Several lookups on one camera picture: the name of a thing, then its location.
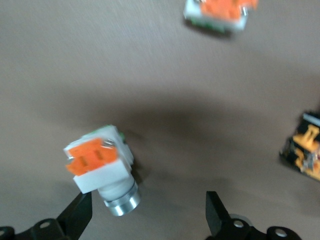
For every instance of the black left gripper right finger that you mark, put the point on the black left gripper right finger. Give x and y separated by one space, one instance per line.
217 217

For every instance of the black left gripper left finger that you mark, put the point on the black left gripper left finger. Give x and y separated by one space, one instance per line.
75 220

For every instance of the white-orange switch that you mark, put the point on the white-orange switch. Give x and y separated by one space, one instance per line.
220 12
100 162

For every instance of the red push button orange contacts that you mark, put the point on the red push button orange contacts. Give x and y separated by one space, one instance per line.
305 150

